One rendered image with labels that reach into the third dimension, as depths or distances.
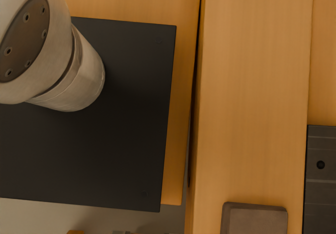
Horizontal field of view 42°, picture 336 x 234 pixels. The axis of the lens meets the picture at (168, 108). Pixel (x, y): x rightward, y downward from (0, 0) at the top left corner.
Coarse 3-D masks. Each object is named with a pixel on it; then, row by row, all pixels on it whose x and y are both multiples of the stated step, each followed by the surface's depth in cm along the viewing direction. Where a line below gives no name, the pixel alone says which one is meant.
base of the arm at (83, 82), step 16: (80, 48) 41; (80, 64) 41; (96, 64) 49; (64, 80) 39; (80, 80) 43; (96, 80) 50; (48, 96) 40; (64, 96) 43; (80, 96) 48; (96, 96) 54
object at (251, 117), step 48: (240, 0) 56; (288, 0) 56; (240, 48) 56; (288, 48) 56; (192, 96) 68; (240, 96) 56; (288, 96) 56; (192, 144) 62; (240, 144) 56; (288, 144) 56; (192, 192) 57; (240, 192) 55; (288, 192) 55
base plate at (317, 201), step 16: (320, 128) 56; (320, 144) 56; (320, 160) 56; (304, 176) 56; (320, 176) 56; (304, 192) 56; (320, 192) 56; (304, 208) 55; (320, 208) 55; (304, 224) 55; (320, 224) 55
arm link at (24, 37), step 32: (0, 0) 23; (32, 0) 25; (64, 0) 33; (0, 32) 23; (32, 32) 27; (64, 32) 34; (0, 64) 25; (32, 64) 30; (64, 64) 36; (0, 96) 29; (32, 96) 35
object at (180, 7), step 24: (72, 0) 61; (96, 0) 61; (120, 0) 61; (144, 0) 61; (168, 0) 61; (192, 0) 61; (168, 24) 61; (192, 24) 61; (192, 48) 61; (192, 72) 61; (168, 120) 60; (168, 144) 60; (168, 168) 60; (168, 192) 60
